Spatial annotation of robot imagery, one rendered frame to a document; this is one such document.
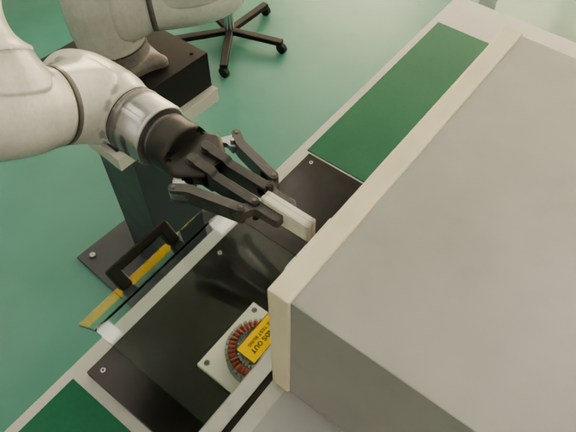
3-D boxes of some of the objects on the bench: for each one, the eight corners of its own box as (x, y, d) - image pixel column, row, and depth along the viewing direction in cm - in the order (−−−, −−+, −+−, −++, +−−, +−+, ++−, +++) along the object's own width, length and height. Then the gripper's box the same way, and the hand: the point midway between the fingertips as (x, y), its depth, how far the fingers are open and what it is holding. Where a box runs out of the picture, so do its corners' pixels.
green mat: (307, 150, 132) (307, 149, 132) (438, 22, 160) (438, 21, 160) (750, 401, 98) (751, 401, 98) (817, 183, 126) (818, 182, 126)
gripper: (201, 129, 81) (342, 213, 72) (133, 187, 75) (277, 286, 66) (195, 88, 74) (346, 175, 66) (119, 147, 68) (275, 251, 60)
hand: (287, 216), depth 67 cm, fingers closed
